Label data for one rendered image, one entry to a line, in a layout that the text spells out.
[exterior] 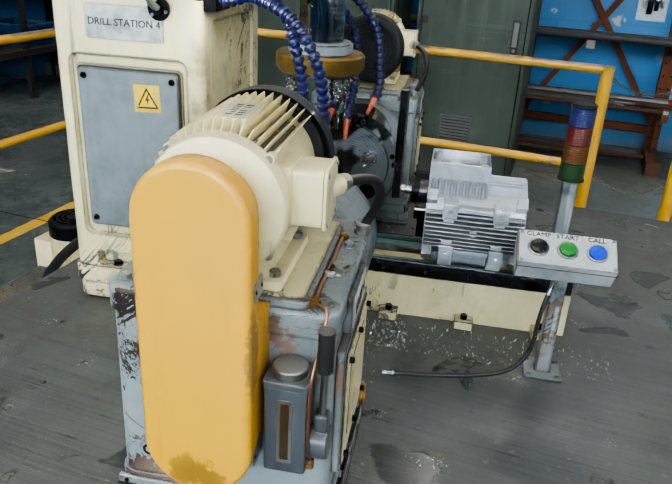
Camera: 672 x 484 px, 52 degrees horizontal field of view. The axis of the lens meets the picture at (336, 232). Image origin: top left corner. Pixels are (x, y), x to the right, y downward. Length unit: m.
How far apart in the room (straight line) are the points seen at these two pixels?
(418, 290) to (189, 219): 0.87
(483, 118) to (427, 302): 3.10
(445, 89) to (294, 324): 3.81
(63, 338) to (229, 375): 0.74
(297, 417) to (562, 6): 5.68
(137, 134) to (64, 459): 0.60
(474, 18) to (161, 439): 3.85
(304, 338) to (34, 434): 0.57
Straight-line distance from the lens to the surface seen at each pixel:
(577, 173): 1.75
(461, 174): 1.39
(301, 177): 0.76
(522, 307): 1.49
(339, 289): 0.83
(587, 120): 1.72
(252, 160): 0.72
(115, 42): 1.37
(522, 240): 1.26
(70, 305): 1.57
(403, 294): 1.48
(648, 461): 1.27
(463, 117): 4.52
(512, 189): 1.42
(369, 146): 1.66
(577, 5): 6.28
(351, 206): 1.16
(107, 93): 1.39
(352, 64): 1.36
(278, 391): 0.78
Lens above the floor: 1.55
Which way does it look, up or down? 24 degrees down
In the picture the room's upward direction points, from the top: 3 degrees clockwise
